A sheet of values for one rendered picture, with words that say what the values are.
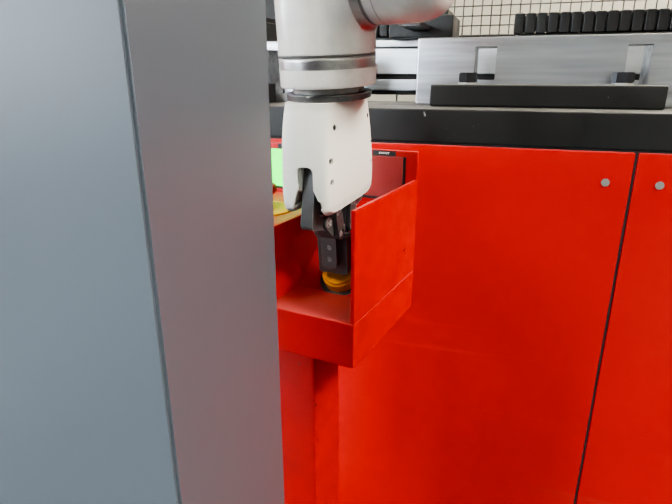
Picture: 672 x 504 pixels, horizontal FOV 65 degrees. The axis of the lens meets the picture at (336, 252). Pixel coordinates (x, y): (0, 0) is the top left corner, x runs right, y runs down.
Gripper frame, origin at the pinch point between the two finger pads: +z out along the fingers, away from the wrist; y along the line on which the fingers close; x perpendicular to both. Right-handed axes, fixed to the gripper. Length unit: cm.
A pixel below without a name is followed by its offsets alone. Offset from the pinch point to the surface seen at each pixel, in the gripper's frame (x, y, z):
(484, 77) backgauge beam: -1, -66, -11
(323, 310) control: 0.9, 4.8, 4.0
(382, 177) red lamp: 1.0, -9.8, -5.2
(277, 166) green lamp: -12.8, -9.8, -5.4
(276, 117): -21.2, -23.0, -9.0
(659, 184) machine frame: 28.8, -30.0, -1.6
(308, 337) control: 0.1, 6.5, 6.2
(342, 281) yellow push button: 0.8, 0.4, 2.9
